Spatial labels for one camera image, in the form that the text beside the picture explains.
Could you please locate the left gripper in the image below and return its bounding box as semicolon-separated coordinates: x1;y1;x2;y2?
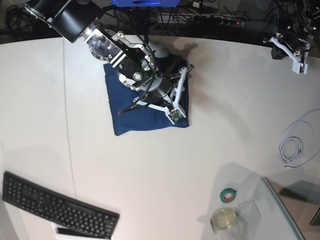
271;26;313;60

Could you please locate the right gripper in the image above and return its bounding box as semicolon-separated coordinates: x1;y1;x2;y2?
149;54;187;101

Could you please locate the dark blue t-shirt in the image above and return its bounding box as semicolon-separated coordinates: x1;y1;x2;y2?
103;63;189;136

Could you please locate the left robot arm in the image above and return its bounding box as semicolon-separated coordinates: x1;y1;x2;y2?
273;0;320;63

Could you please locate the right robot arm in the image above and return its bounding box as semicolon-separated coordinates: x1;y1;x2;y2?
24;0;190;123

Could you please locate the white power strip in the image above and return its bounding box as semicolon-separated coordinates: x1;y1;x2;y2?
149;12;249;26

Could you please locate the blue box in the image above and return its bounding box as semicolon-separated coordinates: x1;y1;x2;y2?
111;0;180;8

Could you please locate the green tape roll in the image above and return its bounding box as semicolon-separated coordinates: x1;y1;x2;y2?
219;188;237;203

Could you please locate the clear glass jar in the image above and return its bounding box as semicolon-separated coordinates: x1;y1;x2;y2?
210;207;247;240

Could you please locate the black computer keyboard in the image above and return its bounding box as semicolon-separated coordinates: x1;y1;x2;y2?
2;171;120;240

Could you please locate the coiled white cable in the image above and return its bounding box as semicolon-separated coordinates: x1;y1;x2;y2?
278;108;320;169

